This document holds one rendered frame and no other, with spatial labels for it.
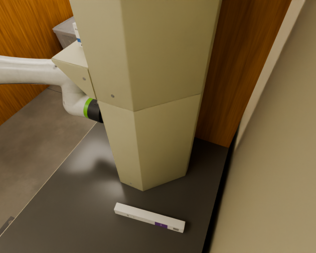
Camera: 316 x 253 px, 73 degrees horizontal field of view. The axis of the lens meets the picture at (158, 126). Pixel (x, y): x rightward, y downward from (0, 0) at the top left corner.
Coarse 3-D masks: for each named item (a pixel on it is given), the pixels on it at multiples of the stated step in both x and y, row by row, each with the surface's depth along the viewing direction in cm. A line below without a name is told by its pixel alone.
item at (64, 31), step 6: (72, 18) 277; (60, 24) 264; (66, 24) 265; (72, 24) 265; (54, 30) 255; (60, 30) 253; (66, 30) 253; (72, 30) 253; (60, 36) 260; (66, 36) 254; (72, 36) 250; (60, 42) 269; (66, 42) 264; (72, 42) 260
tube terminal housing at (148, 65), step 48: (96, 0) 37; (144, 0) 36; (192, 0) 40; (96, 48) 44; (144, 48) 43; (192, 48) 47; (96, 96) 56; (144, 96) 52; (192, 96) 59; (144, 144) 66; (192, 144) 81
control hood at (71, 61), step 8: (72, 48) 56; (80, 48) 56; (56, 56) 53; (64, 56) 53; (72, 56) 53; (80, 56) 53; (56, 64) 54; (64, 64) 52; (72, 64) 52; (80, 64) 51; (64, 72) 55; (72, 72) 53; (80, 72) 52; (88, 72) 51; (72, 80) 56; (80, 80) 54; (88, 80) 53; (80, 88) 57; (88, 88) 55
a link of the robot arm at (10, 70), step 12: (0, 60) 73; (12, 60) 74; (24, 60) 75; (36, 60) 75; (48, 60) 76; (0, 72) 73; (12, 72) 73; (24, 72) 74; (36, 72) 75; (48, 72) 75; (60, 72) 75; (48, 84) 81; (60, 84) 79; (72, 84) 78
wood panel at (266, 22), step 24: (240, 0) 60; (264, 0) 58; (288, 0) 56; (240, 24) 64; (264, 24) 62; (216, 48) 72; (240, 48) 69; (264, 48) 66; (216, 72) 79; (240, 72) 75; (216, 96) 86; (240, 96) 82; (216, 120) 95
